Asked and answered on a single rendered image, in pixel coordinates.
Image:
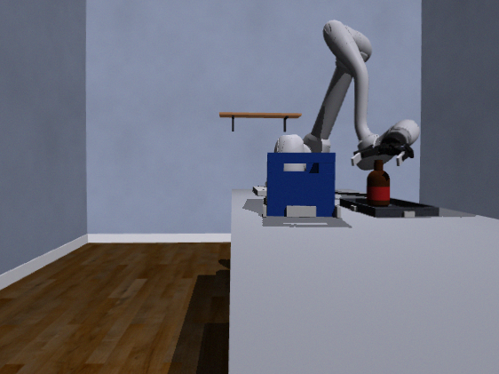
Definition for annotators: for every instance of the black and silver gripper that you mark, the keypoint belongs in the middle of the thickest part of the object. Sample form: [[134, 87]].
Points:
[[387, 148]]

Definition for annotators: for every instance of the blue divided crate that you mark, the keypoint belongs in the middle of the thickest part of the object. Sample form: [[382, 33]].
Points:
[[313, 187]]

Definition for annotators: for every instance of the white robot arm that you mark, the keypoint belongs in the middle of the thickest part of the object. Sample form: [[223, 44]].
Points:
[[341, 41]]

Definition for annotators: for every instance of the brown bottle with red label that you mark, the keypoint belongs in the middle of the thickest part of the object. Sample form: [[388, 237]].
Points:
[[378, 186]]

